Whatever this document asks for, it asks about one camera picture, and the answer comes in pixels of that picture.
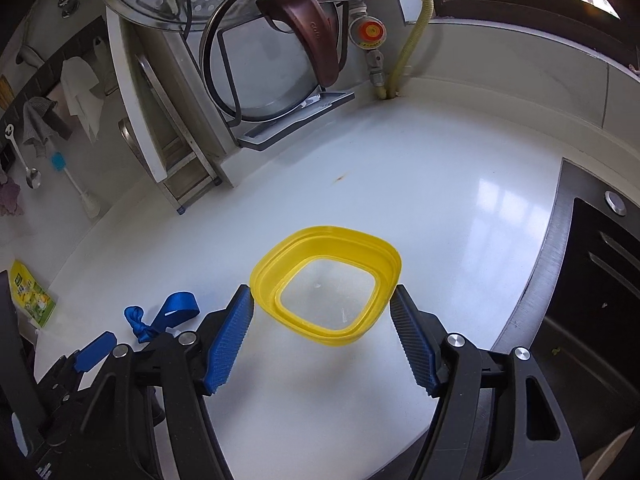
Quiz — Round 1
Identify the yellow plastic lid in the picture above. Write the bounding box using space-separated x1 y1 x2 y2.
250 226 401 347

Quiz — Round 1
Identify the yellow seasoning pouch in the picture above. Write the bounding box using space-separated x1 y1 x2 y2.
9 260 56 328

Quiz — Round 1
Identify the blue white bottle brush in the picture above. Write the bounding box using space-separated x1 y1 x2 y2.
50 151 101 220

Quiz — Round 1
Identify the black gas stove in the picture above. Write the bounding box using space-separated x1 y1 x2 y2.
494 159 639 458

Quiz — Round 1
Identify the purple grey rag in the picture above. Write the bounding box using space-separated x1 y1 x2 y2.
0 169 23 217

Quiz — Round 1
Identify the white cutting board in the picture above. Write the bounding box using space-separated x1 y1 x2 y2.
105 9 167 182

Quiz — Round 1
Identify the steel ladle spoon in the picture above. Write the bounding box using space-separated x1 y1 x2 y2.
4 124 41 190

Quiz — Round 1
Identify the steel cutting board rack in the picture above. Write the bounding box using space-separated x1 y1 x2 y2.
137 54 222 214

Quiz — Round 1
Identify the grey hanging rag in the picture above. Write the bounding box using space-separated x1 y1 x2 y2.
23 96 72 158

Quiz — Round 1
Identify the black lid rack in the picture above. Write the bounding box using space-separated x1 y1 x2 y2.
188 0 349 151

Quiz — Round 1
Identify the white hanging cloth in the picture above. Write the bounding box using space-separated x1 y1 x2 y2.
60 56 104 143

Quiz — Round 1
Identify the gas valve with red dial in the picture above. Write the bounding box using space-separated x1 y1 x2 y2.
344 0 387 100

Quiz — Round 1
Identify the glass pot lid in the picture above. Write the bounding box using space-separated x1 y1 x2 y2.
198 0 344 127

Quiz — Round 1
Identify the blue lanyard strap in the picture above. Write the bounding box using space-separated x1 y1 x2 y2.
122 289 202 345

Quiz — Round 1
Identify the yellow gas hose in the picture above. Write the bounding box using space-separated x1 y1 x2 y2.
372 0 434 100

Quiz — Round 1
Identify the black wall hook rail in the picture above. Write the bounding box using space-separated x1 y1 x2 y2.
1 16 108 130

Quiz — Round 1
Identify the window frame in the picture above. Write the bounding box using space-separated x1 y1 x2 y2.
434 0 639 65

